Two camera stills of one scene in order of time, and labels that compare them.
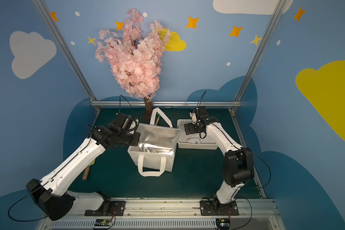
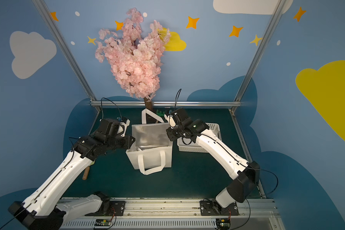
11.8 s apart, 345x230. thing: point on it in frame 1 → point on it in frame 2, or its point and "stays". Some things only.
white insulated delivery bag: (155, 154) stays
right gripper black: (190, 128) → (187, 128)
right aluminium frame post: (278, 7) stays
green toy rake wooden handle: (158, 118) → (160, 113)
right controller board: (223, 224) stays
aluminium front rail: (175, 213) stays
